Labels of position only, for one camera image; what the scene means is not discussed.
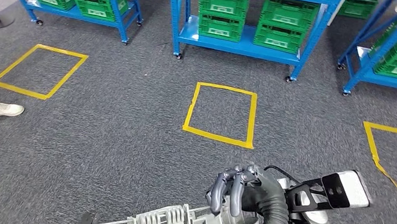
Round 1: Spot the yellow floor tape square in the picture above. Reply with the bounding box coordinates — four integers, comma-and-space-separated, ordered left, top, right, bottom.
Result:
0, 42, 90, 103
181, 81, 259, 150
360, 121, 397, 196

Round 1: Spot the white desk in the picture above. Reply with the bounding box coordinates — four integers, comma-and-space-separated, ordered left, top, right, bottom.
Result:
327, 0, 347, 28

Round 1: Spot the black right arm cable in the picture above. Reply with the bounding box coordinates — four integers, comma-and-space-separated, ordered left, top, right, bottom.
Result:
262, 165, 302, 185

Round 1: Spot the grey round stanchion base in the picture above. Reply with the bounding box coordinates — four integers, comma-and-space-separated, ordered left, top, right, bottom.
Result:
0, 4, 17, 32

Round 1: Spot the grey plastic wheel cover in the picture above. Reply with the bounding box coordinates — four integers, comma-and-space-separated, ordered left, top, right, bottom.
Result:
72, 198, 262, 224

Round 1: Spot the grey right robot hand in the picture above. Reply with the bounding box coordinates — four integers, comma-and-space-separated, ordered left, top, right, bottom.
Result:
205, 162, 288, 221

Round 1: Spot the person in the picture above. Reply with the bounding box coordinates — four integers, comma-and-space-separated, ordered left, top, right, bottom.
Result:
0, 93, 26, 152

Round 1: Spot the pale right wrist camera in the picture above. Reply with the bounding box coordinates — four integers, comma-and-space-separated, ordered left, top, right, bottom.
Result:
283, 166, 373, 218

